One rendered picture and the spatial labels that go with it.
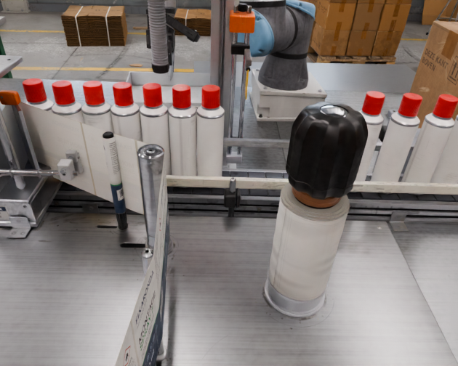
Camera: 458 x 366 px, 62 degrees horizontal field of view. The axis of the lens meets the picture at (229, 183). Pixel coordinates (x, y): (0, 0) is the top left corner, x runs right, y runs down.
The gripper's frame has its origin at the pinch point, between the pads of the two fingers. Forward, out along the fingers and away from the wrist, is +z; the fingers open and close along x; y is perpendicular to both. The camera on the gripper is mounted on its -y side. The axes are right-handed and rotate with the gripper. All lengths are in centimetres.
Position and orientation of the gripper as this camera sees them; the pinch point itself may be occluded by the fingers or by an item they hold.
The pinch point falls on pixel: (171, 76)
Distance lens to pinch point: 130.1
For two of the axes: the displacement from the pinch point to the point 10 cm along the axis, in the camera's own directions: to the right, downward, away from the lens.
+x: 0.3, 3.3, -9.4
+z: -0.3, 9.4, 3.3
